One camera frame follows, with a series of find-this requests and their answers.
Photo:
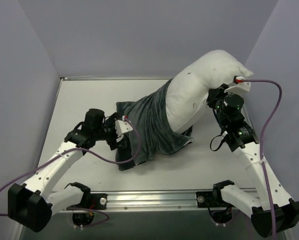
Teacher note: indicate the white pillow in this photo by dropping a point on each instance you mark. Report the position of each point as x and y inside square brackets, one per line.
[188, 91]

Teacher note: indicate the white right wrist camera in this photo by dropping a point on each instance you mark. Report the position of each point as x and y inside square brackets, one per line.
[238, 86]

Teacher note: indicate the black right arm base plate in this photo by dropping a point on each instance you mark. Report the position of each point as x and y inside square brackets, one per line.
[205, 199]

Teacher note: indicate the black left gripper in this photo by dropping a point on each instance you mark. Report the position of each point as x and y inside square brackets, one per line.
[120, 143]

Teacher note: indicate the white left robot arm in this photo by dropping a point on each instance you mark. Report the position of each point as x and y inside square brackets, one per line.
[75, 145]

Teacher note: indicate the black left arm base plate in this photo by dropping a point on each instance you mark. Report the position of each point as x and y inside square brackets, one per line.
[94, 201]

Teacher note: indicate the aluminium right side rail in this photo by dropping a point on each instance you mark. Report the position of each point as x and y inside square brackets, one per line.
[248, 119]

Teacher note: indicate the aluminium front frame rail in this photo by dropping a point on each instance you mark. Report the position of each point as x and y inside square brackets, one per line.
[149, 198]

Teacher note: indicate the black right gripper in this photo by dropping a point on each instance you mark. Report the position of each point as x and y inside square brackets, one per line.
[213, 95]

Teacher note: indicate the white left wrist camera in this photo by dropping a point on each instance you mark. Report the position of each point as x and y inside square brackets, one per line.
[122, 127]

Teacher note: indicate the dark green pillowcase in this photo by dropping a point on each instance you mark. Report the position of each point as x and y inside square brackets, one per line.
[153, 133]

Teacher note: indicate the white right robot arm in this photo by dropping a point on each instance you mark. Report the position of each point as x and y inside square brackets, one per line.
[274, 210]

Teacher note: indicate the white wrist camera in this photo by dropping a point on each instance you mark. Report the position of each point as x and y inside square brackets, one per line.
[122, 127]
[238, 86]

